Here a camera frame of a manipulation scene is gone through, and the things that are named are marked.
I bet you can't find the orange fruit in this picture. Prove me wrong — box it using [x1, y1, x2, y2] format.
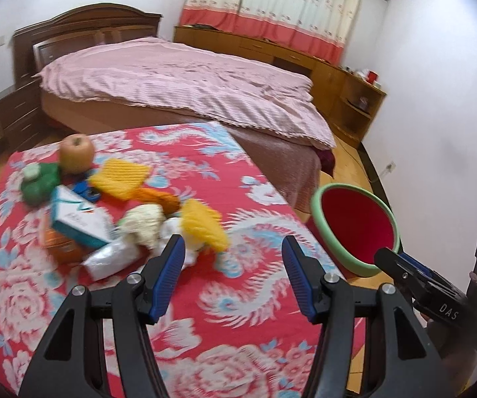
[41, 216, 84, 264]

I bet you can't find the silver foil packet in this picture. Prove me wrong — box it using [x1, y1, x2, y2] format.
[82, 238, 144, 280]

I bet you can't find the red bin with green rim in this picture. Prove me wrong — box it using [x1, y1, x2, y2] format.
[311, 183, 401, 278]

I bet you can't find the wooden nightstand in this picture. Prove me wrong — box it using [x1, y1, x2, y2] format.
[0, 79, 44, 152]

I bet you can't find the yellow knitted corn toy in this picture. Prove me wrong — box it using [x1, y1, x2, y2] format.
[180, 199, 229, 252]

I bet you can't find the wooden corner shelf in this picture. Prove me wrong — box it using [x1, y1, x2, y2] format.
[338, 66, 388, 148]

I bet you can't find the floral curtain with red hem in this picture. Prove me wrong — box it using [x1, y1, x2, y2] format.
[179, 0, 361, 66]

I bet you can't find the green toy vegetable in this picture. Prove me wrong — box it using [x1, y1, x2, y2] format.
[20, 163, 62, 206]

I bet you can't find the white and teal carton box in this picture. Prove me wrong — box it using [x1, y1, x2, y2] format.
[50, 186, 115, 249]

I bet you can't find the power cable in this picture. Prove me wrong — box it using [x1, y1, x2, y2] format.
[345, 140, 379, 184]

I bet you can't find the long wooden cabinet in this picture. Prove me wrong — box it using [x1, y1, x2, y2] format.
[174, 25, 347, 112]

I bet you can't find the orange toy vegetable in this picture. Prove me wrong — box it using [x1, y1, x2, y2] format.
[135, 188, 181, 216]

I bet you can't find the white cauliflower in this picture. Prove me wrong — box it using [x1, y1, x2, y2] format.
[116, 204, 166, 250]

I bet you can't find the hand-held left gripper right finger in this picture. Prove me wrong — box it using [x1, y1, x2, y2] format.
[282, 235, 446, 398]

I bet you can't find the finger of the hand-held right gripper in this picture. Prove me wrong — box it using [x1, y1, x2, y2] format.
[373, 247, 430, 301]
[402, 254, 467, 297]

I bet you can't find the purple pillow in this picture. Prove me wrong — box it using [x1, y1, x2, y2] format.
[317, 149, 336, 177]

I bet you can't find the red floral printed blanket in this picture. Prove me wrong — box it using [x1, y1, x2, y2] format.
[0, 122, 367, 398]

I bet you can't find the wooden bed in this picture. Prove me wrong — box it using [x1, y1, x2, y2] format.
[13, 3, 337, 216]

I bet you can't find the apple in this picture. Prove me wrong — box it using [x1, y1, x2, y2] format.
[59, 133, 95, 173]

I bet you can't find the pink bedspread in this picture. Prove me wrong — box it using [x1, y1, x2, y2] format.
[33, 36, 337, 150]

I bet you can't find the blue plastic piece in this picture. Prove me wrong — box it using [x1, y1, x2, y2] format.
[73, 180, 102, 202]

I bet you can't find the yellow foam fruit net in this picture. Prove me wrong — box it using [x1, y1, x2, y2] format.
[88, 158, 153, 200]

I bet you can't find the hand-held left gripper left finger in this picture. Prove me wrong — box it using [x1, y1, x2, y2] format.
[18, 234, 187, 398]

